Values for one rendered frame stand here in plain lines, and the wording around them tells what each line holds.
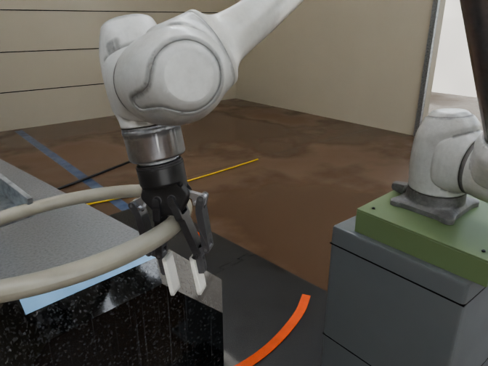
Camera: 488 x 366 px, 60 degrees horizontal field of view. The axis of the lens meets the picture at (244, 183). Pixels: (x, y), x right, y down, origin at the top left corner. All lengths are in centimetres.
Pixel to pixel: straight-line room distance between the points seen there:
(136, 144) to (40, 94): 590
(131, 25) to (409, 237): 85
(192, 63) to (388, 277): 93
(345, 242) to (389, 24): 484
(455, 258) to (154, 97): 87
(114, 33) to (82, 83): 605
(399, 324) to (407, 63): 476
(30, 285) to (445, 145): 96
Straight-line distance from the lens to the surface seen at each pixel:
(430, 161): 120
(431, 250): 116
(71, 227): 125
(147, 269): 110
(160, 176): 65
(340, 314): 141
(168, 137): 64
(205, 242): 69
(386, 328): 132
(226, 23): 53
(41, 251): 116
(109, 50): 63
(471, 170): 113
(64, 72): 659
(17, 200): 109
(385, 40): 596
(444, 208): 125
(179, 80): 44
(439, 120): 119
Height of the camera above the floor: 137
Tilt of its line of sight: 21 degrees down
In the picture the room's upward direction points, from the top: straight up
